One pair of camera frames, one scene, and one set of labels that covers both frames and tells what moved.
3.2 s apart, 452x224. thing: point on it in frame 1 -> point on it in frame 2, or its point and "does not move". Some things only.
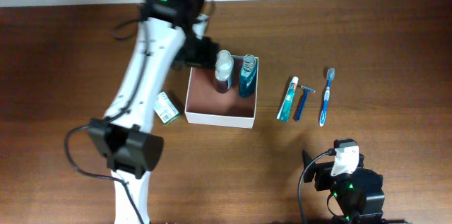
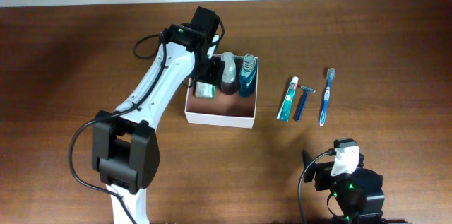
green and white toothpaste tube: x=285 y=107 does not move
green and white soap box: x=164 y=108 -> x=205 y=90
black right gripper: x=324 y=172 does not move
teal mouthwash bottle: x=248 y=77 does not move
